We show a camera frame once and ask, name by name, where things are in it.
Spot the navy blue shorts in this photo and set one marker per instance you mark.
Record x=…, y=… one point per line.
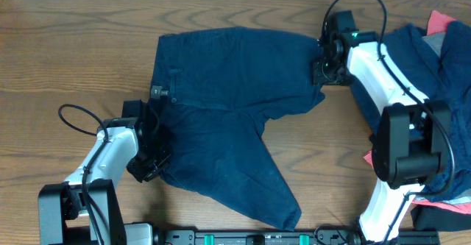
x=223, y=86

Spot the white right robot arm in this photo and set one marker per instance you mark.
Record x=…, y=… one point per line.
x=411, y=145

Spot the black garment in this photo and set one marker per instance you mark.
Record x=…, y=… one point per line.
x=434, y=218

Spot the red garment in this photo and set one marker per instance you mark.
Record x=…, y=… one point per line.
x=438, y=22

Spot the grey garment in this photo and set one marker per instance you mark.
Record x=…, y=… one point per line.
x=435, y=41

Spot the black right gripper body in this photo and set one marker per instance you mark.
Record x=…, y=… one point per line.
x=328, y=73

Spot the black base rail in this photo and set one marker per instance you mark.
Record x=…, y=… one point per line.
x=325, y=234

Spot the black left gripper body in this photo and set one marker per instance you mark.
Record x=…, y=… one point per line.
x=151, y=161

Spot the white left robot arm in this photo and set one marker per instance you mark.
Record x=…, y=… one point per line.
x=83, y=209

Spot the navy blue garment pile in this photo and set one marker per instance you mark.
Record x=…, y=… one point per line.
x=374, y=88

